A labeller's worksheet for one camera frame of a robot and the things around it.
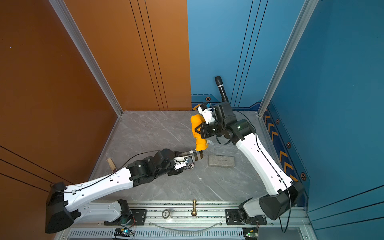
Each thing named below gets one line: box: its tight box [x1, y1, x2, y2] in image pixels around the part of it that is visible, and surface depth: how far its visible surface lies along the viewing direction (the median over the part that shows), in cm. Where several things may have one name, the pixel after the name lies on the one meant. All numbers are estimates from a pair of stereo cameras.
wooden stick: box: [105, 157, 118, 173], surface depth 93 cm
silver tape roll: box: [161, 209, 171, 219], surface depth 71 cm
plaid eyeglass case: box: [178, 149, 203, 162], surface depth 76 cm
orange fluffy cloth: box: [191, 114, 209, 151], surface depth 69 cm
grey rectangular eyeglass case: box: [208, 154, 235, 167], surface depth 91 cm
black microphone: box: [214, 75, 229, 102], surface depth 99 cm
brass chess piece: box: [191, 198, 198, 216], surface depth 77 cm
